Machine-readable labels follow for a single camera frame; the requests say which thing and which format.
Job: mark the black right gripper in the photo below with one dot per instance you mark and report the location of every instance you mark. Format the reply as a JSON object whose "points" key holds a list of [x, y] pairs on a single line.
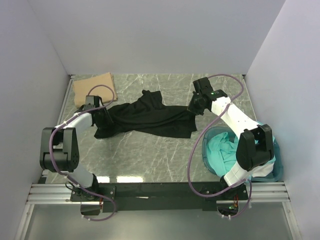
{"points": [[191, 108]]}

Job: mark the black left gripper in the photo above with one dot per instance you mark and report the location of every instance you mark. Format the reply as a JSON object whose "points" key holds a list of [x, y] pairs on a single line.
{"points": [[107, 121]]}

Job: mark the black t-shirt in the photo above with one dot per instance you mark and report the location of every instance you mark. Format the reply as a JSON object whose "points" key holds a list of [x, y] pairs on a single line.
{"points": [[149, 115]]}

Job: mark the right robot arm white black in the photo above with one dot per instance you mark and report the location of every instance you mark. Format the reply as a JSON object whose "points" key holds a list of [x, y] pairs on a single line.
{"points": [[255, 149]]}

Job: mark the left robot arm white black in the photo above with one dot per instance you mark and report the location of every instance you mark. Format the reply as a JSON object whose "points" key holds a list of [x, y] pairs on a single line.
{"points": [[59, 149]]}

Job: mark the folded tan t-shirt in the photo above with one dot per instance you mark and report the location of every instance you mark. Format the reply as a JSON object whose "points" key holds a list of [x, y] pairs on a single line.
{"points": [[94, 86]]}

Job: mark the teal t-shirt in basket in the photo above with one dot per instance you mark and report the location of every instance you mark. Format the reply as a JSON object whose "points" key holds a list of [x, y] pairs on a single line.
{"points": [[219, 147]]}

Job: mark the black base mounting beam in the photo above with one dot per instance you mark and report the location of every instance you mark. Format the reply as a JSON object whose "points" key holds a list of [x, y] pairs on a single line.
{"points": [[145, 196]]}

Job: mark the white t-shirt in basket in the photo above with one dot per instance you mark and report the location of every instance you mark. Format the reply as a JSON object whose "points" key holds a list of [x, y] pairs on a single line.
{"points": [[263, 171]]}

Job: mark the blue plastic laundry basket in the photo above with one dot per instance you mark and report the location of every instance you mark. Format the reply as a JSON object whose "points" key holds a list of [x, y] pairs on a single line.
{"points": [[278, 169]]}

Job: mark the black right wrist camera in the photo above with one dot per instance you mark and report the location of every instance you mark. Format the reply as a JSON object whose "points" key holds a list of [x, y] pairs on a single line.
{"points": [[202, 86]]}

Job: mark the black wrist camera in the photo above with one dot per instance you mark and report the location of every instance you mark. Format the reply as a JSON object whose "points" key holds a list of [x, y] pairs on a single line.
{"points": [[91, 102], [202, 86]]}

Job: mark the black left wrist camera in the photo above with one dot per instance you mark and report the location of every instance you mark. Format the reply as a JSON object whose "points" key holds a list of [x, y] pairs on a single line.
{"points": [[91, 102]]}

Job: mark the aluminium rail frame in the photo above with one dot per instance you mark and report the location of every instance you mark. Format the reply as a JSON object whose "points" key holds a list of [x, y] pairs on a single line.
{"points": [[55, 194]]}

